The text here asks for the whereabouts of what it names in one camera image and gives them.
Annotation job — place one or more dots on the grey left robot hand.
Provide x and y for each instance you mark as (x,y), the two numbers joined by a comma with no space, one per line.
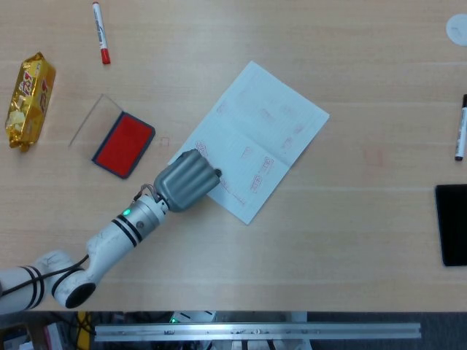
(186,180)

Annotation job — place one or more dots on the red ink pad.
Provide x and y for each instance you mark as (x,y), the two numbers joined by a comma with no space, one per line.
(126,144)

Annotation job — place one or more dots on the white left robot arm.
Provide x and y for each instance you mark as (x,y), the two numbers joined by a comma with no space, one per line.
(116,233)

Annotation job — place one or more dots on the open lined notebook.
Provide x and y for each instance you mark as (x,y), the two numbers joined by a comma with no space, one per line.
(262,127)

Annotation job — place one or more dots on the red whiteboard marker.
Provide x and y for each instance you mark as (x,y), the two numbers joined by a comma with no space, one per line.
(99,29)

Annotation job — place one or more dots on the golden snack packet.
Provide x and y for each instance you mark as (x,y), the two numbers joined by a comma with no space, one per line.
(31,98)

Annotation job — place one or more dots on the black smartphone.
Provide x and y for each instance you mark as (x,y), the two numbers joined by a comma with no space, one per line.
(454,226)

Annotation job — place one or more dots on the black whiteboard marker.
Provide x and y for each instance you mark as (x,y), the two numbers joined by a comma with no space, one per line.
(461,135)

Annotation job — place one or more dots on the white round grommet cover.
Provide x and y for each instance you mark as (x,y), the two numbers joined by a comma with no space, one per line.
(458,29)

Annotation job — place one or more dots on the aluminium rail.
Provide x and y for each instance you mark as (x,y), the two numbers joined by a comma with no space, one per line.
(255,331)

